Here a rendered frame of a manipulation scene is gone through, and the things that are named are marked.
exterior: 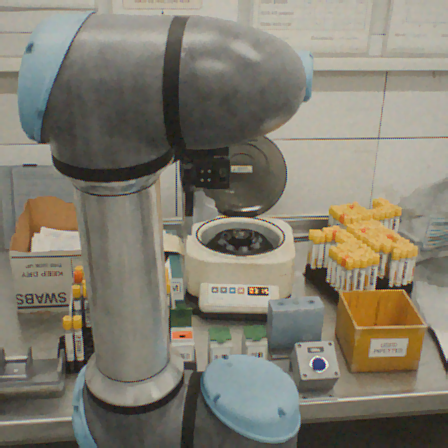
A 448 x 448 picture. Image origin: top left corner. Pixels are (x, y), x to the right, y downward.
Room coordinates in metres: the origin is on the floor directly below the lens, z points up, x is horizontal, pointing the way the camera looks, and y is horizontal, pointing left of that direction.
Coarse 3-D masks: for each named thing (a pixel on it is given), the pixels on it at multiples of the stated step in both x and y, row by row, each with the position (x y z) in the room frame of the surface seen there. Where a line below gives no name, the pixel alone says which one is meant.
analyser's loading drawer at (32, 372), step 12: (0, 360) 0.92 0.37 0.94; (12, 360) 0.95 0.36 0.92; (24, 360) 0.95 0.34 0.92; (36, 360) 0.96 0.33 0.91; (48, 360) 0.96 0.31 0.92; (60, 360) 0.94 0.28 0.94; (0, 372) 0.90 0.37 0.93; (12, 372) 0.93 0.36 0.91; (24, 372) 0.93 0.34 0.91; (36, 372) 0.93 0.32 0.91; (48, 372) 0.93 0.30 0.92; (60, 372) 0.91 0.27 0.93; (0, 384) 0.89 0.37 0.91; (12, 384) 0.89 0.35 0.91; (24, 384) 0.90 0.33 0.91; (36, 384) 0.90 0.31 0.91; (48, 384) 0.90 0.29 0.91; (60, 384) 0.91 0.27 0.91
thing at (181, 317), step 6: (180, 306) 1.03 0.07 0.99; (174, 312) 1.03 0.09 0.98; (180, 312) 1.03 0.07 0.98; (186, 312) 1.03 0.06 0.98; (174, 318) 1.03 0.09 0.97; (180, 318) 1.03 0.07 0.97; (186, 318) 1.03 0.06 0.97; (174, 324) 1.02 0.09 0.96; (180, 324) 1.03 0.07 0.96; (186, 324) 1.03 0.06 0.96; (192, 324) 1.03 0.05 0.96
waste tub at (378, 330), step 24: (360, 312) 1.13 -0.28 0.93; (384, 312) 1.14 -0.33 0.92; (408, 312) 1.10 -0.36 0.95; (336, 336) 1.12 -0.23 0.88; (360, 336) 1.00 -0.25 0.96; (384, 336) 1.01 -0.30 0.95; (408, 336) 1.01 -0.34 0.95; (360, 360) 1.00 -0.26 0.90; (384, 360) 1.01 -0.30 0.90; (408, 360) 1.01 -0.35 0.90
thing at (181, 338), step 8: (176, 328) 1.02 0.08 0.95; (184, 328) 1.02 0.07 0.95; (192, 328) 1.02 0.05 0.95; (176, 336) 0.99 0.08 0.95; (184, 336) 1.00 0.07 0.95; (192, 336) 1.00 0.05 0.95; (176, 344) 0.98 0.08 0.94; (184, 344) 0.98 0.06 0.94; (192, 344) 0.98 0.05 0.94; (184, 352) 0.98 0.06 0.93; (192, 352) 0.98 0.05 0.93; (184, 360) 0.98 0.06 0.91; (192, 360) 0.98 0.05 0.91
